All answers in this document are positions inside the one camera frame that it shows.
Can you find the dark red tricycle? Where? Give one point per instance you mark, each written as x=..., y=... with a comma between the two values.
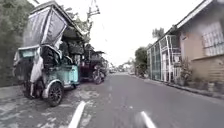
x=91, y=68

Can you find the dark green tree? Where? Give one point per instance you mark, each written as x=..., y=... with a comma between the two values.
x=141, y=60

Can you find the grey asphalt road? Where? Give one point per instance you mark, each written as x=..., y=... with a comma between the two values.
x=126, y=100

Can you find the utility pole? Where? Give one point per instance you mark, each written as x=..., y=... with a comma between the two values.
x=90, y=15

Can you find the teal covered tricycle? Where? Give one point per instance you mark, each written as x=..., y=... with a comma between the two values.
x=53, y=71

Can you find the robot's own part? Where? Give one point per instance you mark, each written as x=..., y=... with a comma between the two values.
x=148, y=120
x=77, y=115

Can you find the concrete kerb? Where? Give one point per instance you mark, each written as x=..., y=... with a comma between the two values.
x=186, y=89

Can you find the beige house with barred window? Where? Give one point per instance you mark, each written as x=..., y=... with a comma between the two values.
x=200, y=46

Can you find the row of potted plants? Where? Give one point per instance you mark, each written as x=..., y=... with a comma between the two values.
x=200, y=83

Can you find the large green tree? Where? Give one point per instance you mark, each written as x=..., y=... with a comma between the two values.
x=11, y=36

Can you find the white framed glass enclosure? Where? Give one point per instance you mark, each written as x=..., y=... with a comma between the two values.
x=161, y=60

